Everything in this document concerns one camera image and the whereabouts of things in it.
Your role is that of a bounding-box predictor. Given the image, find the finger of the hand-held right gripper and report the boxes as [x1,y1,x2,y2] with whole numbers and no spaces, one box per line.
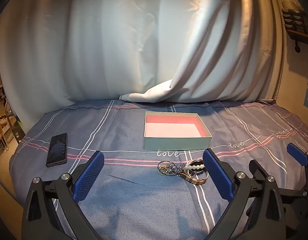
[248,159,308,202]
[287,142,308,195]

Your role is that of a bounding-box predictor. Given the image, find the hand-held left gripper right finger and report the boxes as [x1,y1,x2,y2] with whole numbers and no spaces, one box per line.
[203,149,287,240]

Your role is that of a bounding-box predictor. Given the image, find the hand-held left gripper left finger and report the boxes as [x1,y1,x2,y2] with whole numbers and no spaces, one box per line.
[21,151,105,240]

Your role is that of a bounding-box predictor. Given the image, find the wristwatch with beige strap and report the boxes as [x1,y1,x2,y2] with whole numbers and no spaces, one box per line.
[182,169,210,186]

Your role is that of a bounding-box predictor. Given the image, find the white pearl bracelet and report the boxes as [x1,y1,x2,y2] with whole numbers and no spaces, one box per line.
[184,162,207,172]

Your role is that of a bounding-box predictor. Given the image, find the silver bangle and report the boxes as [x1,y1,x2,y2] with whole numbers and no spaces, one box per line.
[158,160,180,174]

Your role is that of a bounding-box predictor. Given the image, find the pale green box pink lining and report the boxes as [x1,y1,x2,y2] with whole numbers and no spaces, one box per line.
[144,111,213,150]

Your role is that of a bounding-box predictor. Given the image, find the black smartphone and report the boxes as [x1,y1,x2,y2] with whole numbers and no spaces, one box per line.
[45,133,68,167]

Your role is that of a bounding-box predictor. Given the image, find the grey striped bedsheet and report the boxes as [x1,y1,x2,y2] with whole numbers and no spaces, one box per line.
[9,99,308,240]

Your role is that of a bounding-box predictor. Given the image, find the cluttered storage rack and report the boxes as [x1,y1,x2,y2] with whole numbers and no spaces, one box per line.
[0,45,19,160]

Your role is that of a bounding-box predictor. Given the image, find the white curtain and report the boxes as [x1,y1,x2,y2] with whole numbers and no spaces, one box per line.
[0,0,287,103]

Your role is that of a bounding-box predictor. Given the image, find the wall shelf with hook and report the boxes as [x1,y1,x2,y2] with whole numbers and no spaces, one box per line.
[280,0,308,53]

